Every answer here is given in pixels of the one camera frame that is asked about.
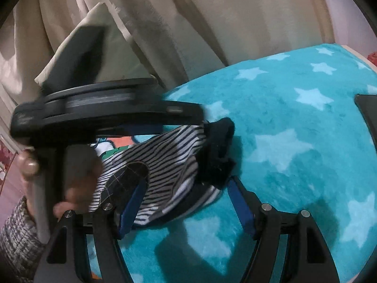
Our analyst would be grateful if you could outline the pink floral fabric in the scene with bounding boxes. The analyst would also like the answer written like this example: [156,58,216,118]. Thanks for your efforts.
[0,134,20,189]

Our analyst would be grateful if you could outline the colourful printed cloth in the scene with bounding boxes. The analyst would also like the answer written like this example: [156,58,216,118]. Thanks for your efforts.
[91,135,142,157]

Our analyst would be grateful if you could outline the person's left forearm knitted sleeve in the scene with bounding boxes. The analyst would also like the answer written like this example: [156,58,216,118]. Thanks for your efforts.
[0,196,46,283]

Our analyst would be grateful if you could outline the teal star blanket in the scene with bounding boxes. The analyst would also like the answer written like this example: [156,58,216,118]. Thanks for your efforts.
[88,43,377,283]

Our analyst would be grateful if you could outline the striped pants with dark cuffs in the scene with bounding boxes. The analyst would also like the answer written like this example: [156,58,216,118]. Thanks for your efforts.
[88,117,236,231]

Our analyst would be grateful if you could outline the beige curtain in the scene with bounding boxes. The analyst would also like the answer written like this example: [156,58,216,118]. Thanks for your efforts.
[0,0,335,145]

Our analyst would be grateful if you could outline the person's left hand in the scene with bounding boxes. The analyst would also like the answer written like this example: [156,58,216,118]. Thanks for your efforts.
[16,146,103,220]

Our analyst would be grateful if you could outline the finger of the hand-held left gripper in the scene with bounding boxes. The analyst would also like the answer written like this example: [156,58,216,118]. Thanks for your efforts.
[163,100,207,129]

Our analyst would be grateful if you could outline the flat black object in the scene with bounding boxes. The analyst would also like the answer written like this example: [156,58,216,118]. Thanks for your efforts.
[355,94,377,146]

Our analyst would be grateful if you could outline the beige pillow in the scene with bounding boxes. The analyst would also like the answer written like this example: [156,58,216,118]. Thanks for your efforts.
[35,2,157,87]

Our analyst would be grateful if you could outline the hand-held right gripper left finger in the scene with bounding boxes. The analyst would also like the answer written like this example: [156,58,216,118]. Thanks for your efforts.
[34,180,148,283]

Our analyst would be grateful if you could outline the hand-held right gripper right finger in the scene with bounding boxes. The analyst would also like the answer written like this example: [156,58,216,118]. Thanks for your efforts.
[227,176,342,283]

